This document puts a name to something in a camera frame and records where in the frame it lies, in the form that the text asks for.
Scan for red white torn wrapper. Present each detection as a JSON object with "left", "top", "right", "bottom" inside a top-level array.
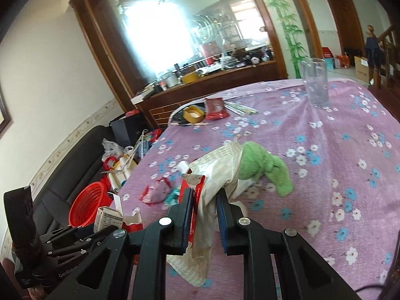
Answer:
[{"left": 178, "top": 161, "right": 206, "bottom": 247}]

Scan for black paper shopping bag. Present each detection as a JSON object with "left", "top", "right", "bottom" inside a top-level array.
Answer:
[{"left": 110, "top": 113, "right": 148, "bottom": 147}]

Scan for black leather sofa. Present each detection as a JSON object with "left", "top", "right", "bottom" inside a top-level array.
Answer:
[{"left": 33, "top": 125, "right": 115, "bottom": 235}]

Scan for bundle of chopsticks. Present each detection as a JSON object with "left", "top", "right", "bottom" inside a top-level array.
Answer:
[{"left": 224, "top": 101, "right": 258, "bottom": 116}]

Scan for large wall mirror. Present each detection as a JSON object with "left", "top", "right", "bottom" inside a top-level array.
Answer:
[{"left": 69, "top": 0, "right": 288, "bottom": 111}]

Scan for white medicine box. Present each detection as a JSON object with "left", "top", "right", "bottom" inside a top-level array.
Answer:
[{"left": 93, "top": 206, "right": 124, "bottom": 233}]

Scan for wooden brick-pattern cabinet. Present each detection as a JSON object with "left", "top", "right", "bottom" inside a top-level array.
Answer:
[{"left": 135, "top": 60, "right": 288, "bottom": 129}]

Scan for yellow tray with rolls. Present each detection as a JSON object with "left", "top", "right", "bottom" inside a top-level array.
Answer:
[{"left": 106, "top": 156, "right": 137, "bottom": 193}]

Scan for framed wall painting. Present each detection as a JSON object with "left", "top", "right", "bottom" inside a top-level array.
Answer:
[{"left": 0, "top": 89, "right": 12, "bottom": 136}]

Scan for clear glass mug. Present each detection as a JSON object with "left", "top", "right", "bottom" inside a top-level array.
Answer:
[{"left": 300, "top": 58, "right": 329, "bottom": 108}]

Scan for clear plastic bag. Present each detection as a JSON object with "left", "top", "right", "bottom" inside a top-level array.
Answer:
[{"left": 102, "top": 138, "right": 124, "bottom": 163}]

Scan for person's left hand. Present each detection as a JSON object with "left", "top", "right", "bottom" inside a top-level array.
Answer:
[{"left": 1, "top": 258, "right": 47, "bottom": 300}]

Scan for person in background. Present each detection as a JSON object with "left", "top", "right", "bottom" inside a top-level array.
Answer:
[{"left": 364, "top": 25, "right": 383, "bottom": 69}]

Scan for red plastic mesh basket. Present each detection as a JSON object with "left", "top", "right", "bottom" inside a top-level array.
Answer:
[{"left": 68, "top": 181, "right": 112, "bottom": 227}]

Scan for teal cartoon snack bag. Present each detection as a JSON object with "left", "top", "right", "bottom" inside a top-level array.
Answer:
[{"left": 162, "top": 188, "right": 180, "bottom": 210}]

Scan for purple floral tablecloth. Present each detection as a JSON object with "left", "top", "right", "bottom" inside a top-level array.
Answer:
[{"left": 120, "top": 80, "right": 399, "bottom": 299}]

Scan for yellow tape roll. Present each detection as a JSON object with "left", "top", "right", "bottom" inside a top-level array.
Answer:
[{"left": 182, "top": 105, "right": 205, "bottom": 124}]

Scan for green plush towel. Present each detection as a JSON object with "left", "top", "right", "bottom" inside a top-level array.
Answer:
[{"left": 238, "top": 141, "right": 294, "bottom": 197}]

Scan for wooden stick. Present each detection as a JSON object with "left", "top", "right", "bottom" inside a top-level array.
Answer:
[{"left": 167, "top": 122, "right": 209, "bottom": 127}]

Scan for brown wooden door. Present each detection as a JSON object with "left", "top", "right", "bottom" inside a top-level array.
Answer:
[{"left": 327, "top": 0, "right": 364, "bottom": 56}]

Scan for pink wrapper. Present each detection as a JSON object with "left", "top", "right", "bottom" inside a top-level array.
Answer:
[{"left": 139, "top": 177, "right": 172, "bottom": 205}]

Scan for red flat snack packet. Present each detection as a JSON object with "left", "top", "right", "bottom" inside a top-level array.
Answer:
[{"left": 205, "top": 97, "right": 229, "bottom": 121}]

